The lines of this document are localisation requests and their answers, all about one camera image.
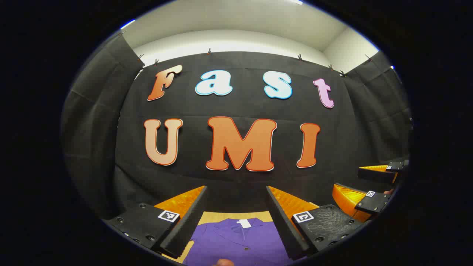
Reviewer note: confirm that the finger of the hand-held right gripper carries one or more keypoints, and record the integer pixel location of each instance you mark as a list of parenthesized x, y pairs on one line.
[(377, 175), (373, 202)]

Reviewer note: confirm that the black backdrop cloth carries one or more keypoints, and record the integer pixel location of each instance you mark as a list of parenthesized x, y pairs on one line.
[(236, 107)]

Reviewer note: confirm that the ceiling light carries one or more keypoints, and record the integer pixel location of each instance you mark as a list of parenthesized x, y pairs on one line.
[(296, 2)]

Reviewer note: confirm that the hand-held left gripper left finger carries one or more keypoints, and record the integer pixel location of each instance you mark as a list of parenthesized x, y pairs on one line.
[(188, 225)]

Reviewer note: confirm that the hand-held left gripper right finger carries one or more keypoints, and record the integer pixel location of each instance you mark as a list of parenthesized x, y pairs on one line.
[(286, 229)]

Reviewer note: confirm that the row of backdrop clips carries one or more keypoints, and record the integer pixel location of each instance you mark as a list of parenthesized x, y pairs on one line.
[(208, 51)]

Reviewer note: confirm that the purple ribbed garment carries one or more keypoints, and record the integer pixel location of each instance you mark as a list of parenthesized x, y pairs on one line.
[(236, 244)]

